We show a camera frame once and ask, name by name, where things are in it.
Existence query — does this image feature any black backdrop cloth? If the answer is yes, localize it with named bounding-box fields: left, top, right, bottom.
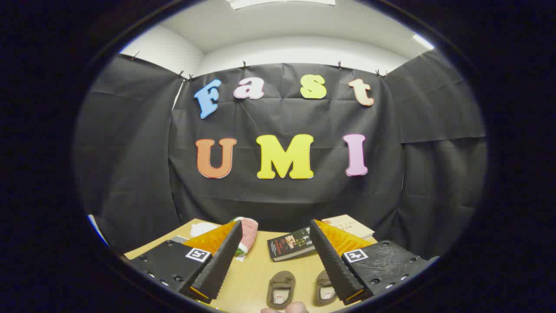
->
left=74, top=52, right=487, bottom=261

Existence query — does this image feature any brown slipper shoe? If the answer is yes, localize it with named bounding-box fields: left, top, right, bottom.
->
left=266, top=270, right=297, bottom=310
left=315, top=270, right=338, bottom=307

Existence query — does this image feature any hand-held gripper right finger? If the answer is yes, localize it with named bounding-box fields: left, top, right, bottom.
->
left=309, top=219, right=440, bottom=306

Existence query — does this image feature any ceiling light panel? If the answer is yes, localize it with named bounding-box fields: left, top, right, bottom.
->
left=228, top=0, right=336, bottom=10
left=412, top=33, right=435, bottom=51

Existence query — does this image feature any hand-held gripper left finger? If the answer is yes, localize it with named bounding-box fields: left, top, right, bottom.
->
left=126, top=220, right=244, bottom=305

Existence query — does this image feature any black paperback book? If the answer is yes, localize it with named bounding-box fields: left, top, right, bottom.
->
left=267, top=226, right=318, bottom=263

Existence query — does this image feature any white plush toy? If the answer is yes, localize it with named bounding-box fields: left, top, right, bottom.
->
left=190, top=222, right=220, bottom=238

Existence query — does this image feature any beige cover book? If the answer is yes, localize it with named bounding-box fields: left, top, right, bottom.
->
left=321, top=214, right=375, bottom=241

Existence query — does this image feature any watermelon slice plush toy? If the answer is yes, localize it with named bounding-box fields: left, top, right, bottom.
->
left=230, top=217, right=259, bottom=262

